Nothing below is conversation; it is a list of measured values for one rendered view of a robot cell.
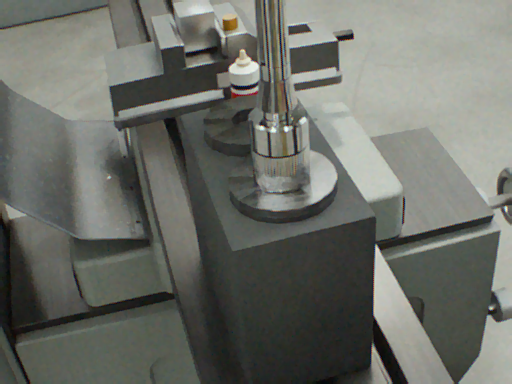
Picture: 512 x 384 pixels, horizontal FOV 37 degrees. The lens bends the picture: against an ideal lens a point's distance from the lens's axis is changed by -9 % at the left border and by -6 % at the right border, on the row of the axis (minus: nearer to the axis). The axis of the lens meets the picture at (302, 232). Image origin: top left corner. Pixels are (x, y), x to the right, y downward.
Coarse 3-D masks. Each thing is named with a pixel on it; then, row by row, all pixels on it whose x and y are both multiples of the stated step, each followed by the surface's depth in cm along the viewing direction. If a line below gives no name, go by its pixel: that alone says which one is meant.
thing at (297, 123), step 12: (300, 108) 63; (252, 120) 62; (264, 120) 62; (288, 120) 62; (300, 120) 62; (252, 132) 62; (264, 132) 61; (276, 132) 61; (288, 132) 61; (300, 132) 62
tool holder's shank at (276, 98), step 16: (256, 0) 55; (272, 0) 55; (256, 16) 56; (272, 16) 56; (256, 32) 57; (272, 32) 57; (272, 48) 58; (288, 48) 59; (272, 64) 58; (288, 64) 59; (272, 80) 59; (288, 80) 60; (272, 96) 60; (288, 96) 61; (272, 112) 61; (288, 112) 62
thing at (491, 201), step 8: (504, 168) 143; (504, 176) 143; (496, 184) 147; (504, 184) 146; (480, 192) 140; (496, 192) 148; (504, 192) 146; (488, 200) 141; (496, 200) 142; (504, 200) 142; (496, 208) 142; (504, 208) 147; (504, 216) 147
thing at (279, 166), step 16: (256, 144) 63; (272, 144) 62; (288, 144) 62; (304, 144) 63; (256, 160) 64; (272, 160) 63; (288, 160) 63; (304, 160) 64; (256, 176) 65; (272, 176) 64; (288, 176) 64; (304, 176) 65; (272, 192) 65; (288, 192) 65
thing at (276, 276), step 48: (192, 144) 74; (240, 144) 71; (192, 192) 81; (240, 192) 65; (336, 192) 67; (240, 240) 63; (288, 240) 63; (336, 240) 65; (240, 288) 65; (288, 288) 66; (336, 288) 68; (240, 336) 70; (288, 336) 70; (336, 336) 72
